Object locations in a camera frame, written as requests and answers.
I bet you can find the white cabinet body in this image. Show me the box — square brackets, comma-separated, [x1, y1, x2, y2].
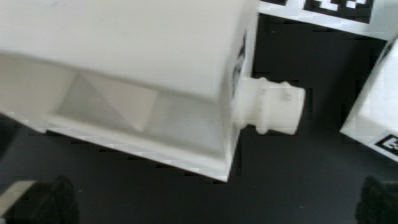
[0, 0, 306, 180]

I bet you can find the white cabinet top block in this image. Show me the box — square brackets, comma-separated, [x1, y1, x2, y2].
[340, 38, 398, 163]

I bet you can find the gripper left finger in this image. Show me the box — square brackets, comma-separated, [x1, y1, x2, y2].
[0, 176, 80, 224]

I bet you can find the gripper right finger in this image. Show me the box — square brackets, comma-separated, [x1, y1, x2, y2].
[356, 176, 398, 224]

